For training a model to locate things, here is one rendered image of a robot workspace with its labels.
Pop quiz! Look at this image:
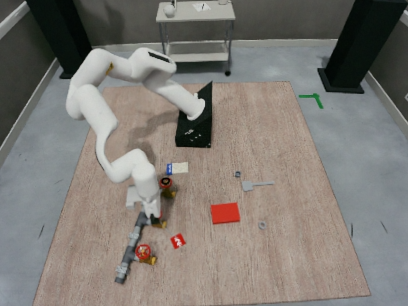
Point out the red flat rectangular pad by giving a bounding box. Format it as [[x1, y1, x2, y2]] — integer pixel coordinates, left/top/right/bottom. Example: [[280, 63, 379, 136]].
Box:
[[211, 202, 240, 225]]

